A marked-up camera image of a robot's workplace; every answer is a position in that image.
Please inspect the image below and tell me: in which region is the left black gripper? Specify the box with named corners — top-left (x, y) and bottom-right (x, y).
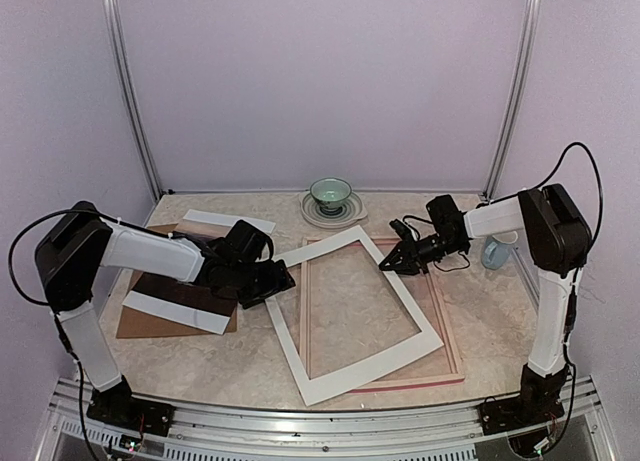
top-left (229, 259), bottom-right (296, 310)

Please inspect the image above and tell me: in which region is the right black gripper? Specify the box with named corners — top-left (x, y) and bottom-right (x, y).
top-left (379, 233), bottom-right (465, 275)

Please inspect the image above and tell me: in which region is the canyon photo print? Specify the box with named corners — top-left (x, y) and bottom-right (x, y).
top-left (123, 273), bottom-right (237, 335)

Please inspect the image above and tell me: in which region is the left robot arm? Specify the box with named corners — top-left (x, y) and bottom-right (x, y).
top-left (34, 201), bottom-right (295, 426)

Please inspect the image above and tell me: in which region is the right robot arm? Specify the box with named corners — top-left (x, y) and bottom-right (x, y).
top-left (379, 176), bottom-right (600, 425)

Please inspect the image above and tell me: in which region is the striped ceramic plate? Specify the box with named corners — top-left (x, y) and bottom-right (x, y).
top-left (298, 191), bottom-right (368, 230)

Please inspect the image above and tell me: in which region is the light blue mug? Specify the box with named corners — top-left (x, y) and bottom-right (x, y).
top-left (481, 231), bottom-right (518, 270)

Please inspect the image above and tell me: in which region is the green ceramic bowl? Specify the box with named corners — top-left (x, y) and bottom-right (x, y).
top-left (309, 177), bottom-right (352, 216)

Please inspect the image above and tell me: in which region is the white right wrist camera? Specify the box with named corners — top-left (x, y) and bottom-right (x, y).
top-left (389, 219), bottom-right (416, 242)

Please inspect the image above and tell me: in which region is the pink wooden picture frame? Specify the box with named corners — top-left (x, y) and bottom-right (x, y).
top-left (299, 242), bottom-right (465, 394)

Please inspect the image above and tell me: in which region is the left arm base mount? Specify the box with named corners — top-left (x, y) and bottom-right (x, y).
top-left (87, 384), bottom-right (175, 437)

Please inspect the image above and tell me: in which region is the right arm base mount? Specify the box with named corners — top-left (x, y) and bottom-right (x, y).
top-left (478, 365), bottom-right (569, 435)

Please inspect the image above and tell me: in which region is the aluminium front rail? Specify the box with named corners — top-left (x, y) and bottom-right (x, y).
top-left (31, 381), bottom-right (616, 460)

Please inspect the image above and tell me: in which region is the right aluminium corner post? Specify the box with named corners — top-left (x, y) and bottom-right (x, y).
top-left (483, 0), bottom-right (542, 200)

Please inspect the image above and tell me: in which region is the aluminium corner post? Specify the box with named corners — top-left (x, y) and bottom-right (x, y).
top-left (102, 0), bottom-right (163, 202)
top-left (483, 0), bottom-right (542, 200)

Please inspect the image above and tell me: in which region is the left aluminium corner post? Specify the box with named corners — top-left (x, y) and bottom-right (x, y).
top-left (102, 0), bottom-right (163, 202)

